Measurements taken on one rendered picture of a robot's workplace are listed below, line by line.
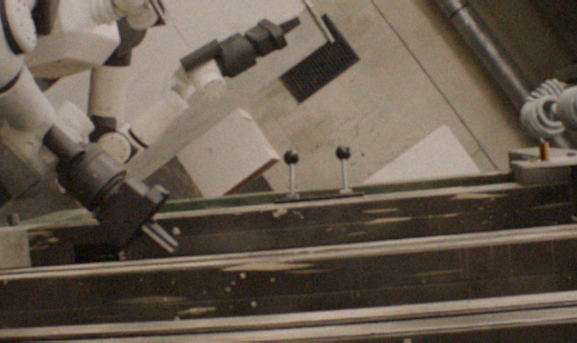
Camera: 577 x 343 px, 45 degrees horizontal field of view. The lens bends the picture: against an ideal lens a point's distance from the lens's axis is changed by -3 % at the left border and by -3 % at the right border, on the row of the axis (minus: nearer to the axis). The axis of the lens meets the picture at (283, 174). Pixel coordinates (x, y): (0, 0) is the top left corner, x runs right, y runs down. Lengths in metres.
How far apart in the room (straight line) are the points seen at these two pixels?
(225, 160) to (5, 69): 5.65
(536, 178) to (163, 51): 3.00
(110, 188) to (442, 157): 4.17
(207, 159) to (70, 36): 5.33
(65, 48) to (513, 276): 0.91
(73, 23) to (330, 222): 0.57
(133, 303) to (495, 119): 9.00
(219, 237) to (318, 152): 8.44
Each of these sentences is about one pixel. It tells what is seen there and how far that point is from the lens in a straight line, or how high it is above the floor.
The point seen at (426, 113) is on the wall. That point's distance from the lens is 9.59.
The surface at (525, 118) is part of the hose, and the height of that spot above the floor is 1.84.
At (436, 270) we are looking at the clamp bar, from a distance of 0.70.
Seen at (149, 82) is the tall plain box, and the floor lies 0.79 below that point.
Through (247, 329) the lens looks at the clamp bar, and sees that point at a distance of 0.47.
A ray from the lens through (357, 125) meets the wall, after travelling 9.61.
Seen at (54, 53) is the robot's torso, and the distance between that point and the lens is 1.35.
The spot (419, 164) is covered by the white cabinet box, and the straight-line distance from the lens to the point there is 5.14.
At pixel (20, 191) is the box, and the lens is 1.99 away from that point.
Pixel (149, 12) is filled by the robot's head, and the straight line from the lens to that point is 1.41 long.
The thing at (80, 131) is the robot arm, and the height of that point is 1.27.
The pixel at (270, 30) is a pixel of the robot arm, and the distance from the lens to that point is 1.63.
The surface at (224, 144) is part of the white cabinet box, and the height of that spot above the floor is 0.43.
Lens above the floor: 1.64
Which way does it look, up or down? 8 degrees down
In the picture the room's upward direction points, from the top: 54 degrees clockwise
